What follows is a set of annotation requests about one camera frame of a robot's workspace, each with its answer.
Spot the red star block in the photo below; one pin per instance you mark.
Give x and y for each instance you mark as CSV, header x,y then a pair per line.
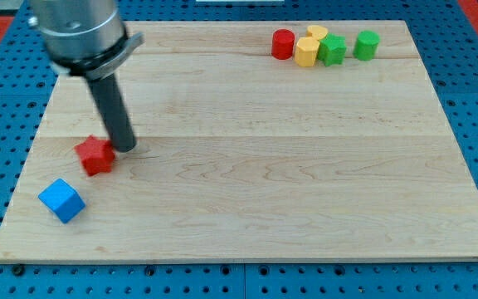
x,y
95,155

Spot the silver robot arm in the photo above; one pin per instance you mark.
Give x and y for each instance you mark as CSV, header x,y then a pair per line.
x,y
84,37

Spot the green star block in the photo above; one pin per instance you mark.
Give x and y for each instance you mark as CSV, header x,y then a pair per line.
x,y
332,50

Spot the wooden board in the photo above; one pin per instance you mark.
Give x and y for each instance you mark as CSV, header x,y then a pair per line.
x,y
245,158

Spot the yellow hexagon block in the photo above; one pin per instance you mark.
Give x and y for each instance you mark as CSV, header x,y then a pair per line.
x,y
306,51

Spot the red cylinder block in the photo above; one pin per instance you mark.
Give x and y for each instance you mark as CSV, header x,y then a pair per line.
x,y
282,44

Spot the yellow heart block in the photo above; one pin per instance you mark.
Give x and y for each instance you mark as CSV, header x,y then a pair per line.
x,y
317,32

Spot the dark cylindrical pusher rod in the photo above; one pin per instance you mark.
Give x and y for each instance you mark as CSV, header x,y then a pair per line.
x,y
110,104

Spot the green cylinder block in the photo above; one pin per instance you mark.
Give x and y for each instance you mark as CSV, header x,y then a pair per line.
x,y
366,45

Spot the blue cube block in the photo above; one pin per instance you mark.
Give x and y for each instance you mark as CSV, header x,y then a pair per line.
x,y
62,200

